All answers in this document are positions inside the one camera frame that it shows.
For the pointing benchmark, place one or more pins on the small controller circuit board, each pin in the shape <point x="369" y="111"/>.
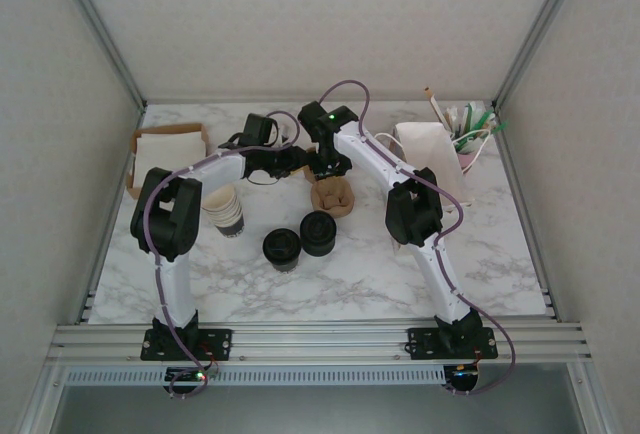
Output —
<point x="462" y="379"/>
<point x="185" y="376"/>

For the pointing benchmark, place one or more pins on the aluminium frame post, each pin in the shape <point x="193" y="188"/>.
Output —
<point x="537" y="29"/>
<point x="103" y="29"/>

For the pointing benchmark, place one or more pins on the white wrapped straw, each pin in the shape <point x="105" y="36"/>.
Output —
<point x="477" y="111"/>
<point x="452" y="116"/>

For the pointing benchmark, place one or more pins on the single black cup lid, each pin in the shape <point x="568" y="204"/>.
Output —
<point x="281" y="246"/>

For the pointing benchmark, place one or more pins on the stack of black lids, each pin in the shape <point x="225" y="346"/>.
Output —
<point x="317" y="231"/>

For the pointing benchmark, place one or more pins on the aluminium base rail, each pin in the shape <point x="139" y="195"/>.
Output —
<point x="320" y="344"/>

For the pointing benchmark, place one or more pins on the white paper napkins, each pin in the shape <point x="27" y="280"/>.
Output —
<point x="170" y="154"/>

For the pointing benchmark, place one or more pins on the stack of paper cups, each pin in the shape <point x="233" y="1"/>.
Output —
<point x="222" y="204"/>

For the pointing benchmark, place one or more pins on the brown cardboard tray box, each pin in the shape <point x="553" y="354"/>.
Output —
<point x="170" y="128"/>

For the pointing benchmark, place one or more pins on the aluminium side rail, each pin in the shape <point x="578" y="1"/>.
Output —
<point x="112" y="216"/>
<point x="511" y="164"/>

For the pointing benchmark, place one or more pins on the white straw with brown tip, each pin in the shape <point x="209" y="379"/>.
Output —
<point x="434" y="103"/>

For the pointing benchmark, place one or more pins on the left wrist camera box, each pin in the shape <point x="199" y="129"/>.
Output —
<point x="282" y="130"/>

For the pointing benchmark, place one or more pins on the green drinking straw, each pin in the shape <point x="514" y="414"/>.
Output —
<point x="500" y="126"/>
<point x="470" y="114"/>
<point x="485" y="121"/>

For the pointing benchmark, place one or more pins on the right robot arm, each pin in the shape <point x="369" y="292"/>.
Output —
<point x="370" y="154"/>

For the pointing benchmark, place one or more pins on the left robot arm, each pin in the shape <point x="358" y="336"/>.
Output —
<point x="172" y="284"/>

